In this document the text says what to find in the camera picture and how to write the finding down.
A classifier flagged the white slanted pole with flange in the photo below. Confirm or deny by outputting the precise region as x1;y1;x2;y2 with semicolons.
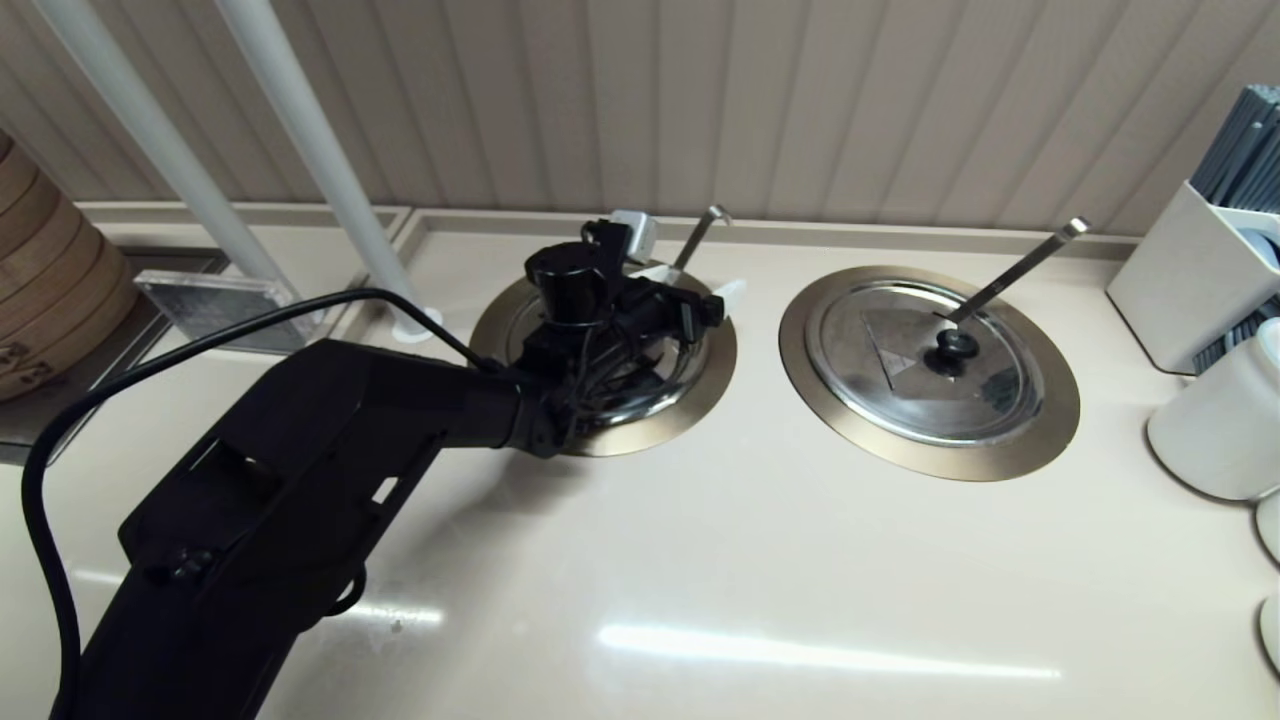
215;0;444;344

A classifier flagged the dark steel steamer tray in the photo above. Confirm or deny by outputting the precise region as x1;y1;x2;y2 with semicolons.
0;250;231;469

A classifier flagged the bronze well rim ring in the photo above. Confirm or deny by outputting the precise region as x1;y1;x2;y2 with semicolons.
779;265;1082;483
468;254;739;458

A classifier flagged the white ceramic jar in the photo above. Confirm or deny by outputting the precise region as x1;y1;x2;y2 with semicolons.
1146;318;1280;501

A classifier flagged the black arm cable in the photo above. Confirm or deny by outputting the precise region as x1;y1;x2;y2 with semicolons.
20;288;496;720

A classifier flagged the clear acrylic sign block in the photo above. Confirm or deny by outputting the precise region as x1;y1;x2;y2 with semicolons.
135;270;321;353

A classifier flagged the steel hinged lid black knob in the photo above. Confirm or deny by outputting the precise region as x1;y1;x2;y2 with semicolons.
505;270;711;426
806;282;1047;448

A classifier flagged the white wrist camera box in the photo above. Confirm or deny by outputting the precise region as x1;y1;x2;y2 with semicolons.
608;209;659;263

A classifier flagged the steel ladle straight handle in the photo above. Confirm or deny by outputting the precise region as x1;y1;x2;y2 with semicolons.
945;217;1091;326

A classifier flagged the steel ladle hooked handle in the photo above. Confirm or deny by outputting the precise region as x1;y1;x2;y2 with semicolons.
672;205;733;273

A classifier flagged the grey chopsticks bundle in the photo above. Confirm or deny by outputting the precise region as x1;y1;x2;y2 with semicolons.
1188;84;1280;216

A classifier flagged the white utensil holder box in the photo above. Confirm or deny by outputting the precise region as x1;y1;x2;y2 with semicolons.
1105;180;1280;376

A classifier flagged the white blue-rimmed dish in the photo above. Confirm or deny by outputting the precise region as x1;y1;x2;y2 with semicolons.
1232;230;1280;276

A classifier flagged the bamboo steamer stack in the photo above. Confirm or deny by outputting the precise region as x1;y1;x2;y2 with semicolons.
0;128;141;401

